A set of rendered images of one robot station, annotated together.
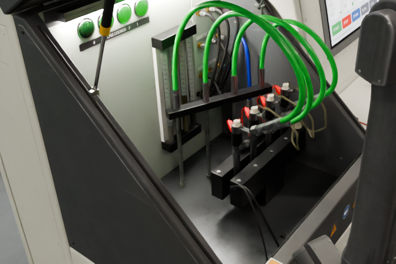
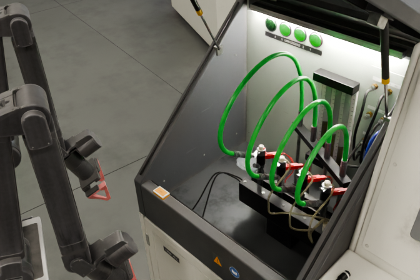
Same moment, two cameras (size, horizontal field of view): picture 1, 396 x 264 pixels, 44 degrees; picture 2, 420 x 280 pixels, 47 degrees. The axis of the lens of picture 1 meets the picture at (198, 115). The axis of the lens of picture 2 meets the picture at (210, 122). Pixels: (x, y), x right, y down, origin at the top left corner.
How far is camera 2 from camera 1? 1.65 m
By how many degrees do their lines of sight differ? 78
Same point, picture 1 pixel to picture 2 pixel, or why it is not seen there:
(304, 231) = (191, 217)
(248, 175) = (250, 187)
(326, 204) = (219, 236)
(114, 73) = (285, 67)
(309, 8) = (409, 160)
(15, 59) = not seen: hidden behind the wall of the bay
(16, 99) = not seen: hidden behind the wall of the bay
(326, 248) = (82, 135)
